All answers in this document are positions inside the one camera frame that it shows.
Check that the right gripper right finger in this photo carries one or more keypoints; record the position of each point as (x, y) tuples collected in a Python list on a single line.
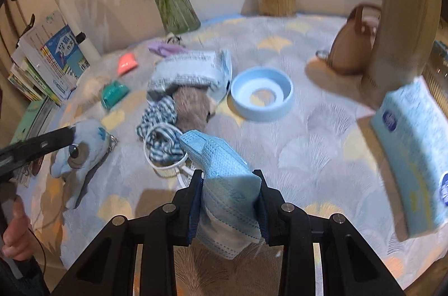
[(349, 265)]

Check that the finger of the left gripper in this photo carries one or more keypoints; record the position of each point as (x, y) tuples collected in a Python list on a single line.
[(21, 153)]

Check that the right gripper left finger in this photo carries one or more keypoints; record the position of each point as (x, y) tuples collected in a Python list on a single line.
[(107, 265)]

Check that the blue grey plush toy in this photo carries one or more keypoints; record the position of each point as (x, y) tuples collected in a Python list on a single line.
[(73, 164)]

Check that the teal small pouch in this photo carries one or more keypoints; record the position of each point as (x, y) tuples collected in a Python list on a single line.
[(113, 93)]

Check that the light blue face mask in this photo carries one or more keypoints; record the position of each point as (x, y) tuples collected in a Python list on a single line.
[(227, 223)]

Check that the checkered cloth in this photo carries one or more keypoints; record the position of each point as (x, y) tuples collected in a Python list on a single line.
[(159, 134)]

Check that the brown plush toy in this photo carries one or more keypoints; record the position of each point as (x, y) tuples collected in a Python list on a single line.
[(194, 108)]

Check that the purple snack packet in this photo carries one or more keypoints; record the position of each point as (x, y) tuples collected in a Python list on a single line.
[(164, 49)]

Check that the person's left hand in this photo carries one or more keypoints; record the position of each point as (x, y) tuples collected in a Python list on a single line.
[(18, 241)]

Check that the stack of books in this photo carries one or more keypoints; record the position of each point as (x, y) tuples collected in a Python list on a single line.
[(47, 61)]

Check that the blue tissue pack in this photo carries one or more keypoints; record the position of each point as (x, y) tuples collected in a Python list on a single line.
[(412, 130)]

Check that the brown leather key pouch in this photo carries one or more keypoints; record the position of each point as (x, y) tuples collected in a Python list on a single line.
[(352, 47)]

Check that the beige thermos tumbler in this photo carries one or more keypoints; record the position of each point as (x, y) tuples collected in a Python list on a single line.
[(402, 46)]

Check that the light blue ring dish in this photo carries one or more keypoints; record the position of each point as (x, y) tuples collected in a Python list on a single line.
[(262, 94)]

